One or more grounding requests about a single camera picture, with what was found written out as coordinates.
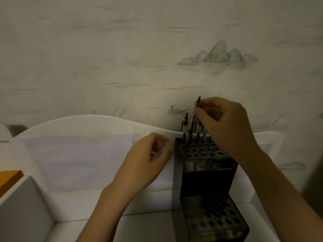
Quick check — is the person's left hand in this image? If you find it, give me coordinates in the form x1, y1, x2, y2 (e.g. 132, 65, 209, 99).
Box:
105, 132, 174, 201

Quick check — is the person's right hand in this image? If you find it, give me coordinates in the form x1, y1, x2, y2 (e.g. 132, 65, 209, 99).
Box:
193, 97, 262, 165

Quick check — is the black gel pen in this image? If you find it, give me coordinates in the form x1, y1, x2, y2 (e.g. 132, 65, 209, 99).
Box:
191, 95, 202, 135

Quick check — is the row of black pens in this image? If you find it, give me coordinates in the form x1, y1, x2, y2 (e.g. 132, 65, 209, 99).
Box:
179, 112, 215, 149

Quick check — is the black tiered pen holder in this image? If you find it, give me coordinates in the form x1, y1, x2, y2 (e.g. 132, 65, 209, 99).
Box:
174, 137, 250, 242

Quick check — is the person's right forearm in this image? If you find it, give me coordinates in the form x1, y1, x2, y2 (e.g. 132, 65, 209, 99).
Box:
238, 148, 323, 242

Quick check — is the white curved-back shelf unit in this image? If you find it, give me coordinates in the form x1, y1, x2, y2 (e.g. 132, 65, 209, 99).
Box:
0, 114, 284, 242

